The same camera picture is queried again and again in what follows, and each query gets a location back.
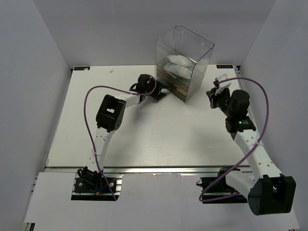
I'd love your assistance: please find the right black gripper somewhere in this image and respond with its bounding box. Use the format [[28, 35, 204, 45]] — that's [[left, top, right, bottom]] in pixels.
[[206, 86, 234, 118]]

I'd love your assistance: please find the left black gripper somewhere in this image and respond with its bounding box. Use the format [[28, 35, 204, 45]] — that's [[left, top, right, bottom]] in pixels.
[[144, 78, 168, 101]]

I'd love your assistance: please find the white blue tube pouch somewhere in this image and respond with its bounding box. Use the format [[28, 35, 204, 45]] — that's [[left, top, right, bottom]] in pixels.
[[164, 64, 192, 79]]

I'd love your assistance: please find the clear acrylic makeup organizer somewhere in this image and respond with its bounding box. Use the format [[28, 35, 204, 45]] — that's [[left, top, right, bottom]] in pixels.
[[155, 25, 215, 103]]

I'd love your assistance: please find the white cotton pad pack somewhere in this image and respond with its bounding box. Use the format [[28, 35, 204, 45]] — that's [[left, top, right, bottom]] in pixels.
[[165, 55, 193, 68]]

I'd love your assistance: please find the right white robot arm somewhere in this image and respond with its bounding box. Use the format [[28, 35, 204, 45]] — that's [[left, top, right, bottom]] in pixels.
[[204, 88, 296, 216]]

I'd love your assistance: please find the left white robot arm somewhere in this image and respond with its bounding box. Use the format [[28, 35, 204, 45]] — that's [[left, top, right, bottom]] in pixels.
[[79, 74, 168, 192]]

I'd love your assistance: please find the right blue table label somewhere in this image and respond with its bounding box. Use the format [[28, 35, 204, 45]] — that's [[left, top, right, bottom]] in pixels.
[[216, 64, 233, 69]]

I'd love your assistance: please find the blue table label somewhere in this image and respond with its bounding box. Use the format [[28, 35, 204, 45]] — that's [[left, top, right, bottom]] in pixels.
[[216, 64, 233, 69], [73, 66, 90, 71]]

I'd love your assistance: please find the left blue table label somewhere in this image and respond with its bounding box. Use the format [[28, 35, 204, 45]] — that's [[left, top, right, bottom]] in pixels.
[[73, 66, 90, 71]]

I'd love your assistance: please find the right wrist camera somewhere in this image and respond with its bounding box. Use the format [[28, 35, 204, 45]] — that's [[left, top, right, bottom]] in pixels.
[[213, 73, 231, 96]]

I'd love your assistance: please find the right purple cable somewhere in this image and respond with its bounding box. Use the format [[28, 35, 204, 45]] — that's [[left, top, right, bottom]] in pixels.
[[198, 77, 270, 203]]

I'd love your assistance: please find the purple cable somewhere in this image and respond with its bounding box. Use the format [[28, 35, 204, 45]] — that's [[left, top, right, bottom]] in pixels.
[[83, 76, 158, 201], [198, 77, 270, 203]]

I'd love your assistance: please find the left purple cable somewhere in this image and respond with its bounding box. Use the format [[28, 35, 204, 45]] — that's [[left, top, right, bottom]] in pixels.
[[83, 76, 158, 201]]

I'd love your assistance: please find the aluminium front rail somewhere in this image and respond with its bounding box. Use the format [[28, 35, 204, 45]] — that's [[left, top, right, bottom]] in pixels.
[[101, 166, 251, 175]]

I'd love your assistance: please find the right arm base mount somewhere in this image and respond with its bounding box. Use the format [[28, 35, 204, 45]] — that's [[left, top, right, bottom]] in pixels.
[[196, 167, 247, 204]]

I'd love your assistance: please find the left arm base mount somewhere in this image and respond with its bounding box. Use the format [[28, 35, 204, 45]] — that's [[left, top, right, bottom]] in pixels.
[[71, 167, 120, 201]]

